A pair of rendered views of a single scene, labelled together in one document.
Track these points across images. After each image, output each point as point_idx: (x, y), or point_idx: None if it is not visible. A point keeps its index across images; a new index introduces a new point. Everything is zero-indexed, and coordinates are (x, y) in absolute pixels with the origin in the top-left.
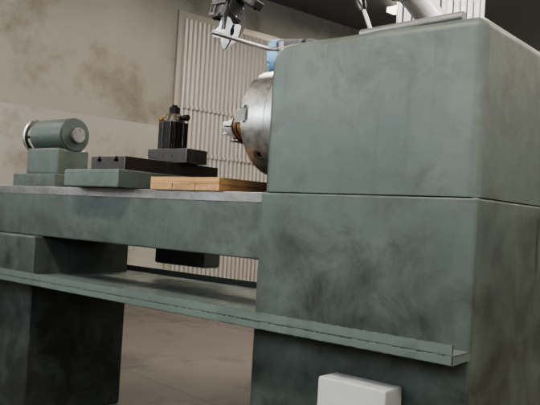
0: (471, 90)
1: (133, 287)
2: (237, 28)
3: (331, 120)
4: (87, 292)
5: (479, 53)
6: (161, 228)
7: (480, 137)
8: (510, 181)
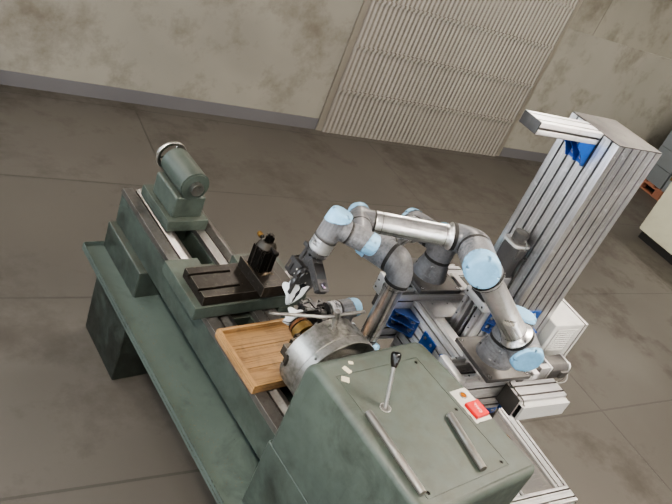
0: None
1: (194, 368)
2: (304, 289)
3: (320, 455)
4: (153, 380)
5: None
6: (215, 367)
7: None
8: None
